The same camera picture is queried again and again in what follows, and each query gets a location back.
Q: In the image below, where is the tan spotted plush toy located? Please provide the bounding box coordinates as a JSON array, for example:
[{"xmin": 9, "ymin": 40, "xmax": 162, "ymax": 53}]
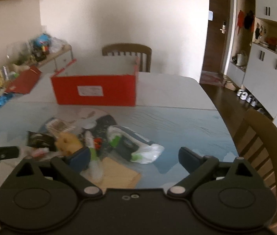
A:
[{"xmin": 55, "ymin": 132, "xmax": 83, "ymax": 156}]

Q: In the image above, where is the green white tube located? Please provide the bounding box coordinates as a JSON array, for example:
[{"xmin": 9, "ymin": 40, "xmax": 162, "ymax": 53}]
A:
[{"xmin": 84, "ymin": 130, "xmax": 103, "ymax": 183}]

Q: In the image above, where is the black snack packet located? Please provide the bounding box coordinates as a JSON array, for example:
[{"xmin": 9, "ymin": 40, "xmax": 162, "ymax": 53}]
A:
[{"xmin": 27, "ymin": 131, "xmax": 56, "ymax": 152}]

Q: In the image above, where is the white green plastic bag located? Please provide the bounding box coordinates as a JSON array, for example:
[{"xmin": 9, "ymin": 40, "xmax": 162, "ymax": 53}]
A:
[{"xmin": 107, "ymin": 125, "xmax": 165, "ymax": 164}]

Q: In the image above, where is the cotton swab pack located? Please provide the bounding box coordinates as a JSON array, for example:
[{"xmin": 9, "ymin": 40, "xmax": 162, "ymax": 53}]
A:
[{"xmin": 46, "ymin": 118, "xmax": 75, "ymax": 135}]

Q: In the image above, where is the small round white tin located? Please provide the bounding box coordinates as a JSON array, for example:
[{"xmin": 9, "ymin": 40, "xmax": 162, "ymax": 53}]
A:
[{"xmin": 82, "ymin": 121, "xmax": 97, "ymax": 130}]

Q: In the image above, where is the wooden chair right side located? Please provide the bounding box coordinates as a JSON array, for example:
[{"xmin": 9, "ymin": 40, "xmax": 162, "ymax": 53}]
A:
[{"xmin": 233, "ymin": 109, "xmax": 277, "ymax": 228}]

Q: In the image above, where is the dark red paper bag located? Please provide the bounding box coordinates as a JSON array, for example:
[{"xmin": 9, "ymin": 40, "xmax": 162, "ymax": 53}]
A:
[{"xmin": 5, "ymin": 65, "xmax": 42, "ymax": 94}]

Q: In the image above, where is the red cardboard box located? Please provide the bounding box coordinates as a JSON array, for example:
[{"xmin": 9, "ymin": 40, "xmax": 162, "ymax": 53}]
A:
[{"xmin": 50, "ymin": 56, "xmax": 141, "ymax": 107}]

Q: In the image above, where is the white sideboard cabinet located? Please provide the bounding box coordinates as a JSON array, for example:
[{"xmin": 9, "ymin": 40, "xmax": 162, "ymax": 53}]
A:
[{"xmin": 31, "ymin": 44, "xmax": 73, "ymax": 74}]

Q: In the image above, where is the wooden chair behind table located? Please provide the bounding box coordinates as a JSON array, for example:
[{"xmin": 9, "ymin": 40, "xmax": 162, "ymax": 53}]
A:
[{"xmin": 101, "ymin": 43, "xmax": 152, "ymax": 73}]

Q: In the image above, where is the brown wooden door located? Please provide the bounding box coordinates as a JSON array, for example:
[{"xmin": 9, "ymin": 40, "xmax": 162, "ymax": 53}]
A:
[{"xmin": 202, "ymin": 0, "xmax": 231, "ymax": 74}]

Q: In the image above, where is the red dragon keychain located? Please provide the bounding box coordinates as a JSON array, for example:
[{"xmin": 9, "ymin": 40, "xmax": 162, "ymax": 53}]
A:
[{"xmin": 93, "ymin": 137, "xmax": 102, "ymax": 151}]

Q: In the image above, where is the white wall cabinet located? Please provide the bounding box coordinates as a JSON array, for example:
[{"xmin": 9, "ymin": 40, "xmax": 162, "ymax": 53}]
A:
[{"xmin": 227, "ymin": 0, "xmax": 277, "ymax": 118}]

